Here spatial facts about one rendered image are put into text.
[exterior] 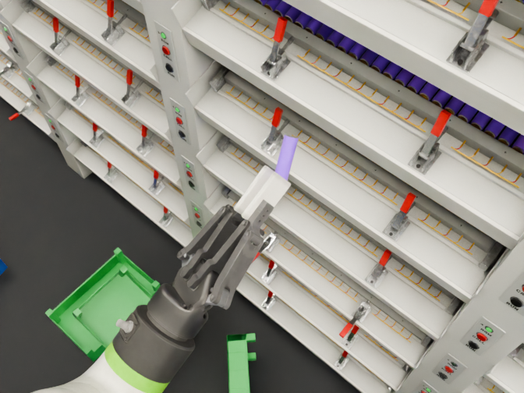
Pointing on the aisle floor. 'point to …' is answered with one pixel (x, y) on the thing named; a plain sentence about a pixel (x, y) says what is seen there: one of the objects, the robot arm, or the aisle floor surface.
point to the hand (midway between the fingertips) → (262, 196)
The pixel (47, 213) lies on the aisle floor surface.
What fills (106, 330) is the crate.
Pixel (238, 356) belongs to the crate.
